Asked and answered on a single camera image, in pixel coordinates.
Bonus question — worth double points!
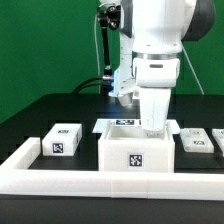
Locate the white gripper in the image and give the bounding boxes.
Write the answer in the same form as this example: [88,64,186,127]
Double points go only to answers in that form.
[133,58,180,138]

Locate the white cabinet door panel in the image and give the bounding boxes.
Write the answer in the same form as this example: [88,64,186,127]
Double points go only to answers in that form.
[212,129,224,156]
[180,128,214,153]

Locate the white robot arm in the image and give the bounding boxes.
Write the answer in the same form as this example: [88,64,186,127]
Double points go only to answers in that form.
[99,0,216,136]

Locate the white cabinet top block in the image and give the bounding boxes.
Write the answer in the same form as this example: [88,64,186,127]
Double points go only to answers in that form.
[42,123,82,156]

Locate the black cables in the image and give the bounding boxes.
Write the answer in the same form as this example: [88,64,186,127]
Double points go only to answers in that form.
[72,77,113,95]

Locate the white cabinet body box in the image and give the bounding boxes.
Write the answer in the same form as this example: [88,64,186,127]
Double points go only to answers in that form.
[98,122,175,173]

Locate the white U-shaped obstacle fence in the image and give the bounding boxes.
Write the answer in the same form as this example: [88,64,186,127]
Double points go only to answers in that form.
[0,137,224,201]

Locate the white base tag sheet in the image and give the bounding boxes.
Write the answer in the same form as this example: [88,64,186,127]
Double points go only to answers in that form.
[93,118,180,135]

